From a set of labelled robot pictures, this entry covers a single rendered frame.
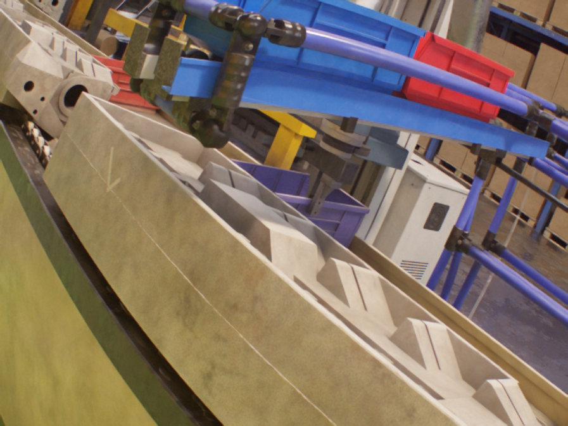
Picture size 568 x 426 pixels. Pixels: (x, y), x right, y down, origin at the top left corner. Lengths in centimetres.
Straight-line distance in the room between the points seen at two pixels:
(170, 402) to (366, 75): 52
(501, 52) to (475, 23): 901
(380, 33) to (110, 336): 60
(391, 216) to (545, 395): 157
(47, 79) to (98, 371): 90
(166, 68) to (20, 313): 83
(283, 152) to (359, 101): 469
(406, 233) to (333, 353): 208
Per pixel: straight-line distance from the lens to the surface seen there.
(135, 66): 83
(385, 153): 238
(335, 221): 164
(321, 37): 78
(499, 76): 119
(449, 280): 188
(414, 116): 99
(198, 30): 86
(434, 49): 100
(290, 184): 174
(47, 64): 172
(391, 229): 277
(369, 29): 89
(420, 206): 272
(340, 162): 148
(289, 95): 81
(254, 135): 622
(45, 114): 176
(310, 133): 555
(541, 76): 1062
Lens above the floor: 127
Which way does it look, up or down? 16 degrees down
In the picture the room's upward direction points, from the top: 23 degrees clockwise
